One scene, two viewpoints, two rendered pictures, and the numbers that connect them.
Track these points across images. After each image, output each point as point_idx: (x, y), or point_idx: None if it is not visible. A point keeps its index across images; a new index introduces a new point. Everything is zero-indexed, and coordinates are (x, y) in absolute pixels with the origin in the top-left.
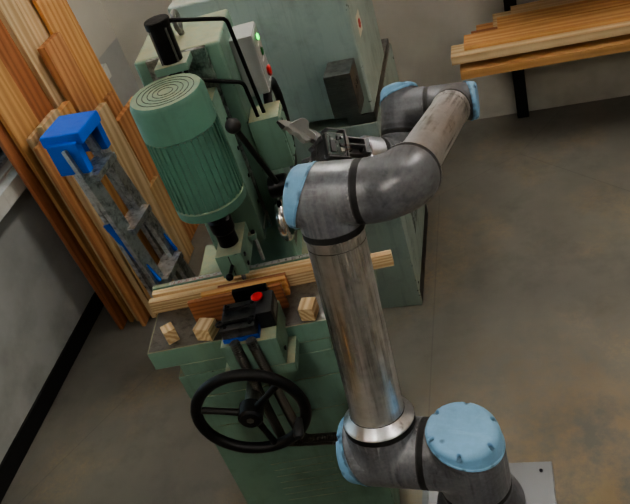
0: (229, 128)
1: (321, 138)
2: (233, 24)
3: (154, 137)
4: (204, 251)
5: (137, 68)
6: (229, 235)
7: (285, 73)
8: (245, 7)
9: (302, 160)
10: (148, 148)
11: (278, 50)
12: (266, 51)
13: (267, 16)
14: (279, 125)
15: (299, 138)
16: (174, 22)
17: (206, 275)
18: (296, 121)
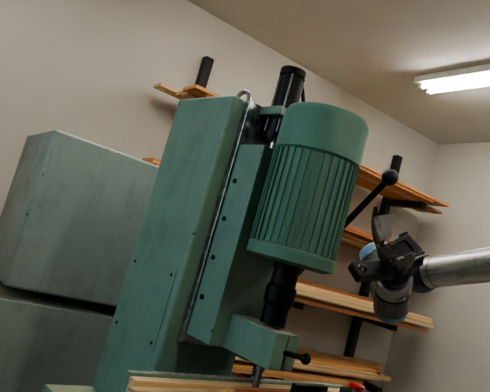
0: (396, 175)
1: (404, 238)
2: (107, 179)
3: (340, 141)
4: (49, 389)
5: (234, 101)
6: (288, 311)
7: (123, 246)
8: (127, 171)
9: (353, 262)
10: (309, 153)
11: (130, 222)
12: (119, 218)
13: (140, 188)
14: (375, 211)
15: (379, 232)
16: (250, 97)
17: (201, 375)
18: (386, 215)
